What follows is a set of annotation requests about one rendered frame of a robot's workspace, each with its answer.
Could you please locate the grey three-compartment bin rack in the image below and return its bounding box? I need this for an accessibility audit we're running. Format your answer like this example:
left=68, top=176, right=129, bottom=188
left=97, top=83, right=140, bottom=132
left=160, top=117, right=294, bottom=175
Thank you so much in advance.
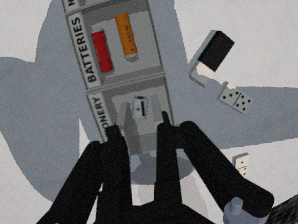
left=61, top=0, right=176, bottom=156

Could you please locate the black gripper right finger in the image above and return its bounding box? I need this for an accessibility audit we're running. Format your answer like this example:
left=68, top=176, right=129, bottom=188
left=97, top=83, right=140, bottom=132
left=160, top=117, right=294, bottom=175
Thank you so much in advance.
left=150, top=95, right=274, bottom=224

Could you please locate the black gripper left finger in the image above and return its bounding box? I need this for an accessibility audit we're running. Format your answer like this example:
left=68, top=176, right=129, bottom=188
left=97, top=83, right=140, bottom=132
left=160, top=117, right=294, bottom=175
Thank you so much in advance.
left=36, top=101, right=133, bottom=224

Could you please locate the white domino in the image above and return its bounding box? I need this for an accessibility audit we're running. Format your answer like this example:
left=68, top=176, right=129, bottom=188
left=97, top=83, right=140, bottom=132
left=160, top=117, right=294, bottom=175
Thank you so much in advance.
left=217, top=81, right=254, bottom=114
left=234, top=153, right=249, bottom=177

